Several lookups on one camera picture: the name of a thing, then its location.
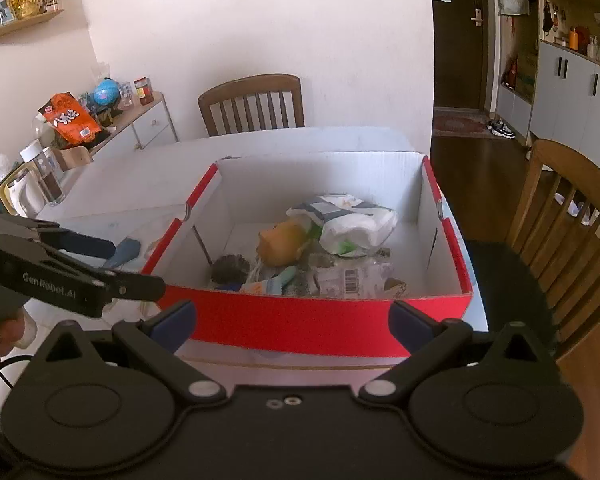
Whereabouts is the wooden wall shelf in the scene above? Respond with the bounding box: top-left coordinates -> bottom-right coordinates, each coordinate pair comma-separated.
0,7 -> 66,47

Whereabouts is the red lid jar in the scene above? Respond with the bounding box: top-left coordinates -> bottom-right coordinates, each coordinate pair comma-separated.
132,77 -> 153,107

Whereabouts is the yellow soft toy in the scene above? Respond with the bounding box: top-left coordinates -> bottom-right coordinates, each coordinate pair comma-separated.
257,220 -> 313,266

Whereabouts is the white tissue pack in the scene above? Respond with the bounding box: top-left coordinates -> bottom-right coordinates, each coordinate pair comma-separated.
286,193 -> 398,256

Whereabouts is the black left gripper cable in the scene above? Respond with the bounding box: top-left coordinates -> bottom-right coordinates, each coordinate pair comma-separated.
0,354 -> 35,391

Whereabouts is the orange snack bag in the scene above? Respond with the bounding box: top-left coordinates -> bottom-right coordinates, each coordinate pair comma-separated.
42,92 -> 103,148

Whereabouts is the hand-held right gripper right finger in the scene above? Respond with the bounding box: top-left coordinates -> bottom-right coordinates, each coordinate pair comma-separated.
357,300 -> 557,407

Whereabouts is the dark blue speckled pouch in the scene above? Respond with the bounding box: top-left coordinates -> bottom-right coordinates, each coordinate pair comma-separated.
102,237 -> 142,270

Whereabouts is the clear labelled food packet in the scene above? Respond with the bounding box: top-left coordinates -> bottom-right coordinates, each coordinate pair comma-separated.
300,260 -> 396,301

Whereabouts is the dark foil packet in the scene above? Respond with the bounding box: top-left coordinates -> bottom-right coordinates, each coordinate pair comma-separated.
210,254 -> 253,286

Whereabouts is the brown wooden chair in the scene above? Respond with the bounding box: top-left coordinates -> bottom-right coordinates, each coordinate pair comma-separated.
505,139 -> 600,361

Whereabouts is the white wooden sideboard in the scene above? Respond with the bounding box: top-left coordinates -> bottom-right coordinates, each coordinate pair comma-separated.
87,92 -> 180,158

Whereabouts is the dark wooden door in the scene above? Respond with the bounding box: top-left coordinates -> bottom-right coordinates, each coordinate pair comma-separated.
430,0 -> 498,113

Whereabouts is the white hallway cabinet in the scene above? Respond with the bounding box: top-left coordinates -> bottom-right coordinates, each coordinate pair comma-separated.
495,0 -> 600,171

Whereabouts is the red cardboard box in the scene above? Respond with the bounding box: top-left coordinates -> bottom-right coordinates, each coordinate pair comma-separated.
141,152 -> 475,358

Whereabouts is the dark wooden slatted chair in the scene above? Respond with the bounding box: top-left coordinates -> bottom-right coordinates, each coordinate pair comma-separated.
197,74 -> 306,137

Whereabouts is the blue globe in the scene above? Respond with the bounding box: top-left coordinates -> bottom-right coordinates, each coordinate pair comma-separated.
92,76 -> 121,111

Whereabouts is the teal strip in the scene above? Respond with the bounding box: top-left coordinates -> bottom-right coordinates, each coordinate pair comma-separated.
267,265 -> 298,295

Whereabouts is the patterned door rug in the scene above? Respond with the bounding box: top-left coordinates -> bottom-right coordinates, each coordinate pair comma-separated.
432,112 -> 493,137

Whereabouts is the round glass bowl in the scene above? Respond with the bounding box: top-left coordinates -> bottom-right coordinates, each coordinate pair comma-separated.
32,112 -> 61,151

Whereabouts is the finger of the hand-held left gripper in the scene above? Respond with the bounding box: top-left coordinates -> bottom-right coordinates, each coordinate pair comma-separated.
27,219 -> 117,262
99,269 -> 167,304

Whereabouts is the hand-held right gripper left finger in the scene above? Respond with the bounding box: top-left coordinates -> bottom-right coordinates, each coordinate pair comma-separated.
27,300 -> 231,407

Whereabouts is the white lid water bottle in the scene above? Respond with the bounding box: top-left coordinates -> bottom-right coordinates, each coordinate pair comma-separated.
20,139 -> 66,207

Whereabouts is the person's left hand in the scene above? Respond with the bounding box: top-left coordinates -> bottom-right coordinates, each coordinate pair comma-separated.
0,309 -> 39,362

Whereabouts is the pair of sneakers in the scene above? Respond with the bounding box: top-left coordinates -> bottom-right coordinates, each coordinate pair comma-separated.
487,119 -> 516,139

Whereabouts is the red bag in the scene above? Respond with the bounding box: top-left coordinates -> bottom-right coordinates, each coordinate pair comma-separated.
501,56 -> 520,87

